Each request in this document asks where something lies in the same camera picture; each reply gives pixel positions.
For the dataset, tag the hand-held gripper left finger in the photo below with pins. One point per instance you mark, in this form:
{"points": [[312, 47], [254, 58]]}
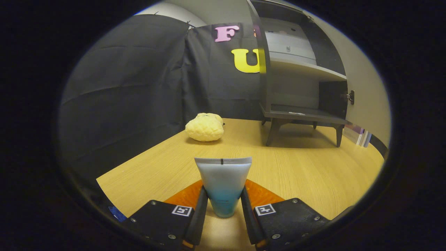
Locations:
{"points": [[198, 219]]}

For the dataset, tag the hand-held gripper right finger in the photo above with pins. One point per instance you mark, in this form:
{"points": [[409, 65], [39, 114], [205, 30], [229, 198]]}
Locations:
{"points": [[249, 219]]}

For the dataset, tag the white and blue tube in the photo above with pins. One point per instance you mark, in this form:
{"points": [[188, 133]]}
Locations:
{"points": [[223, 181]]}

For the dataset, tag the blue plastic item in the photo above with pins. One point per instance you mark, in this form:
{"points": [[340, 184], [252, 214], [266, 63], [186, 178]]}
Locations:
{"points": [[117, 213]]}

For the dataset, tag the yellow plush toy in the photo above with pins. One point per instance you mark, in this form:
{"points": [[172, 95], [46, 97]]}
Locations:
{"points": [[205, 129]]}

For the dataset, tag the beige cover book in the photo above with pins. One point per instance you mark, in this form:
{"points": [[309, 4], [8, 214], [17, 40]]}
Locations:
{"points": [[362, 137]]}

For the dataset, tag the black backdrop cloth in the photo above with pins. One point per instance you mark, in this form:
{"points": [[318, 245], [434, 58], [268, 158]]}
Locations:
{"points": [[122, 87]]}

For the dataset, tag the dark grey cabinet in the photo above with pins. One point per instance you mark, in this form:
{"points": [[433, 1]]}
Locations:
{"points": [[299, 66]]}

